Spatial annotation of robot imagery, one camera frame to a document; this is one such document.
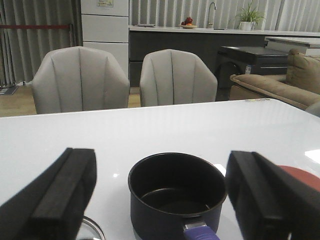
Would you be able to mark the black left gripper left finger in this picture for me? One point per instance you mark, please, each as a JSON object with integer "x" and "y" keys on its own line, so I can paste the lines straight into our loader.
{"x": 52, "y": 206}

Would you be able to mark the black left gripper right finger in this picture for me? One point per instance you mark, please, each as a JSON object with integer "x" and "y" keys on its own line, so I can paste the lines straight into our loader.
{"x": 269, "y": 203}

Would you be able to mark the glass lid with blue knob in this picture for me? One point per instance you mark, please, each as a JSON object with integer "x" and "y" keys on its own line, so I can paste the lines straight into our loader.
{"x": 90, "y": 230}

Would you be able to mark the pink bowl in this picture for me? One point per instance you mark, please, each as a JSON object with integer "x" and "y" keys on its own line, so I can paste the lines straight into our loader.
{"x": 303, "y": 176}

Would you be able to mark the dark blue saucepan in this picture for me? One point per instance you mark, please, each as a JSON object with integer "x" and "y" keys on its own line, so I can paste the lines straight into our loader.
{"x": 176, "y": 196}

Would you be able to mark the beige sofa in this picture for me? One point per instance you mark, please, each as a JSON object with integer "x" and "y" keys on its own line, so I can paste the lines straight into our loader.
{"x": 299, "y": 87}

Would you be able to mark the left grey upholstered chair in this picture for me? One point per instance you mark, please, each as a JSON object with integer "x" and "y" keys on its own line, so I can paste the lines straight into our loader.
{"x": 77, "y": 79}

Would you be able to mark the grey upholstered chair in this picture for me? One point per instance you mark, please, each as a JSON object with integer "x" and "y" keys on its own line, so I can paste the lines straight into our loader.
{"x": 172, "y": 77}
{"x": 77, "y": 79}

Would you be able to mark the black side table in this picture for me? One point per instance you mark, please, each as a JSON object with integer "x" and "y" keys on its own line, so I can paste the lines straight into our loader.
{"x": 239, "y": 60}

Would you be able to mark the right grey upholstered chair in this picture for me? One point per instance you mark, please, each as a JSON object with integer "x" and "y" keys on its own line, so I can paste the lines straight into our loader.
{"x": 172, "y": 77}

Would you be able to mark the chrome kitchen faucet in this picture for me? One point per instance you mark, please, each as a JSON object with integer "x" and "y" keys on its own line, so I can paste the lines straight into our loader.
{"x": 211, "y": 15}

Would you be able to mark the potted green plant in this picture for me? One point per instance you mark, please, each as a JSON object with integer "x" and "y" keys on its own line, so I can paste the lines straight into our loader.
{"x": 249, "y": 17}

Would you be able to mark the dark kitchen counter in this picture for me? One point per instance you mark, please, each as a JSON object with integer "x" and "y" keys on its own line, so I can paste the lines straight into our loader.
{"x": 204, "y": 42}

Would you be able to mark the white cabinet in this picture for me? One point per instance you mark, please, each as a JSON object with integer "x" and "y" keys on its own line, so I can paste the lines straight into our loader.
{"x": 105, "y": 26}

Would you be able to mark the fruit plate on counter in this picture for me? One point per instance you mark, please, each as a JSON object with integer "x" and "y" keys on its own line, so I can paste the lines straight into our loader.
{"x": 188, "y": 23}

